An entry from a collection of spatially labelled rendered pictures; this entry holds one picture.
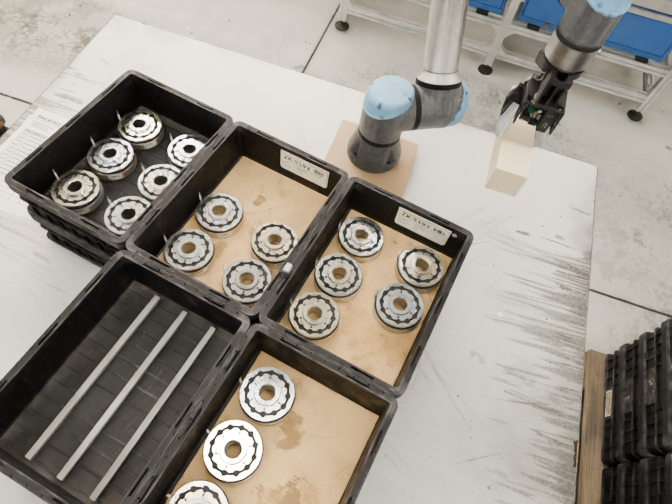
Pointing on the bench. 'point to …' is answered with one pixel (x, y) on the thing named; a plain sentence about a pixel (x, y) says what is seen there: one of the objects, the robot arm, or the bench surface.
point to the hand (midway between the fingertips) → (516, 134)
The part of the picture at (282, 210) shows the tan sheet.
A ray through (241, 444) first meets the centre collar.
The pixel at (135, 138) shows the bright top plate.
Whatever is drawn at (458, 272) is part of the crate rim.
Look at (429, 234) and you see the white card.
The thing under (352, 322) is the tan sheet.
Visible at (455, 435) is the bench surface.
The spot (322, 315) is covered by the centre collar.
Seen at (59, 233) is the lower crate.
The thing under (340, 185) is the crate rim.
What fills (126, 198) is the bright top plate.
